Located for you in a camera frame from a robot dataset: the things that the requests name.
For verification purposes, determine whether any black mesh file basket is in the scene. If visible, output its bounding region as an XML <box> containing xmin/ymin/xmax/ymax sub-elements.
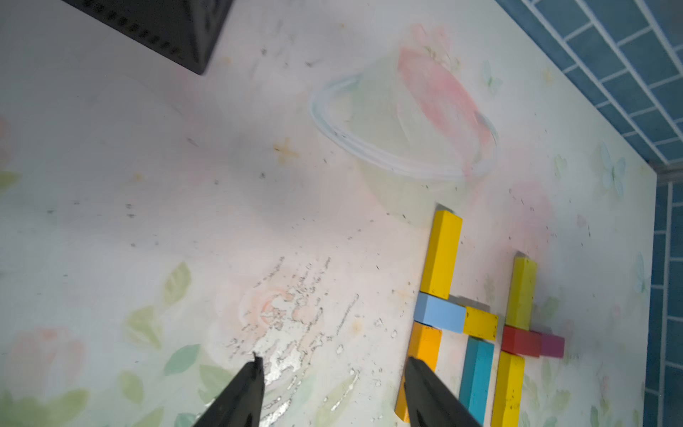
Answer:
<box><xmin>68</xmin><ymin>0</ymin><xmax>233</xmax><ymax>75</ymax></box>

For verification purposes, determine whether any teal long block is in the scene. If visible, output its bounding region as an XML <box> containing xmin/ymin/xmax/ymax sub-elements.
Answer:
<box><xmin>459</xmin><ymin>336</ymin><xmax>494</xmax><ymax>425</ymax></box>

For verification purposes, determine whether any floral table mat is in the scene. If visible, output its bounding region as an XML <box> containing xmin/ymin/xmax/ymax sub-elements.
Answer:
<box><xmin>1</xmin><ymin>1</ymin><xmax>656</xmax><ymax>426</ymax></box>

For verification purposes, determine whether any magenta block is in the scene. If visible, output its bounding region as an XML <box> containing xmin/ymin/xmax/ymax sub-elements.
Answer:
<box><xmin>540</xmin><ymin>334</ymin><xmax>565</xmax><ymax>359</ymax></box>

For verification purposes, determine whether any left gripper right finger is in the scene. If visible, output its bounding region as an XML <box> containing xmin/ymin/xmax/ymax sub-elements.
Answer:
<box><xmin>404</xmin><ymin>357</ymin><xmax>480</xmax><ymax>427</ymax></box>

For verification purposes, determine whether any small yellow short block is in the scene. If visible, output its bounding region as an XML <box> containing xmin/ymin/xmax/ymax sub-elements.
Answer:
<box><xmin>464</xmin><ymin>307</ymin><xmax>499</xmax><ymax>342</ymax></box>

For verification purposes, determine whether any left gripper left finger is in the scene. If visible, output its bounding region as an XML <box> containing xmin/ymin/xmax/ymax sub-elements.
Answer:
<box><xmin>193</xmin><ymin>356</ymin><xmax>265</xmax><ymax>427</ymax></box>

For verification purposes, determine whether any red block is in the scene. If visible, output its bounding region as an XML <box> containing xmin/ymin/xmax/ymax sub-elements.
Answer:
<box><xmin>501</xmin><ymin>325</ymin><xmax>542</xmax><ymax>358</ymax></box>

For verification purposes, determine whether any bright yellow long block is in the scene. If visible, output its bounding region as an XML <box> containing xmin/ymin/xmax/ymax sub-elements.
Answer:
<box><xmin>491</xmin><ymin>352</ymin><xmax>525</xmax><ymax>427</ymax></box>

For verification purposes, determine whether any orange-yellow long block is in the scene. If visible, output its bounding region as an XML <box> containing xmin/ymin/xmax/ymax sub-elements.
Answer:
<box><xmin>394</xmin><ymin>321</ymin><xmax>444</xmax><ymax>423</ymax></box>

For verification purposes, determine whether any light blue short block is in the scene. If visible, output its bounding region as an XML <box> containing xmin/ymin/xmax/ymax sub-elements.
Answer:
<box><xmin>414</xmin><ymin>293</ymin><xmax>466</xmax><ymax>334</ymax></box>

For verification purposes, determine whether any lemon yellow long block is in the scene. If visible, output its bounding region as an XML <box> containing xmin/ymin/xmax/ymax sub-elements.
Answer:
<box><xmin>505</xmin><ymin>257</ymin><xmax>537</xmax><ymax>331</ymax></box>

